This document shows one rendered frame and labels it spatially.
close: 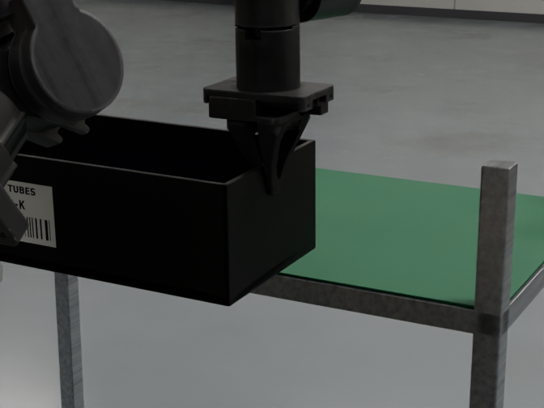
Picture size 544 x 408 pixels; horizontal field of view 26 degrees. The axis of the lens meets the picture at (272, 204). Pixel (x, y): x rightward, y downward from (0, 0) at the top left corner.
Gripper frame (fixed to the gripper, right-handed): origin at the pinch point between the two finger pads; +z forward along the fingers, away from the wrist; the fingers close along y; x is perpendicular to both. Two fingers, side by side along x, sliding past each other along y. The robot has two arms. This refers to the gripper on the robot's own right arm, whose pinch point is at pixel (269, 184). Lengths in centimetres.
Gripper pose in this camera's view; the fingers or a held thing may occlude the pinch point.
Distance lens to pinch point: 107.8
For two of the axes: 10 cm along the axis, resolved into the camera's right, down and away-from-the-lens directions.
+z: 0.2, 9.6, 2.9
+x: -4.7, 2.6, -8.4
